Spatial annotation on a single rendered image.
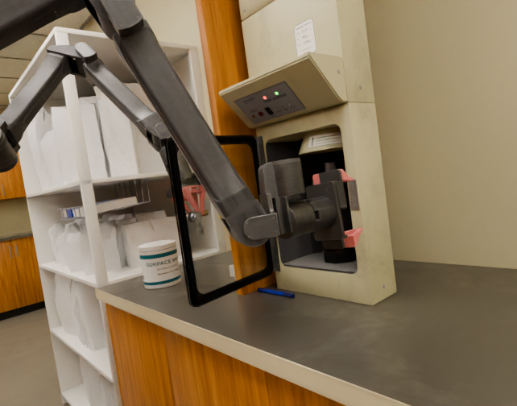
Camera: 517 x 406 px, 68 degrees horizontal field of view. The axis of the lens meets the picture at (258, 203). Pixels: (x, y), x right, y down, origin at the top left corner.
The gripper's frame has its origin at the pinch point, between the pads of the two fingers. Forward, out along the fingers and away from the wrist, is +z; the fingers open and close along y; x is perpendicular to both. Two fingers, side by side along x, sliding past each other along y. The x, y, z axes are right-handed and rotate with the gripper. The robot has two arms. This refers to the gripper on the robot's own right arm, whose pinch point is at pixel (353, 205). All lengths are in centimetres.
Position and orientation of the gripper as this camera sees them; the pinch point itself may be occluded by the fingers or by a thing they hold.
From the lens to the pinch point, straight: 77.3
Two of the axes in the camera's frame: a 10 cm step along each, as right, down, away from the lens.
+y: -1.8, -9.8, 0.0
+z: 7.4, -1.4, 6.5
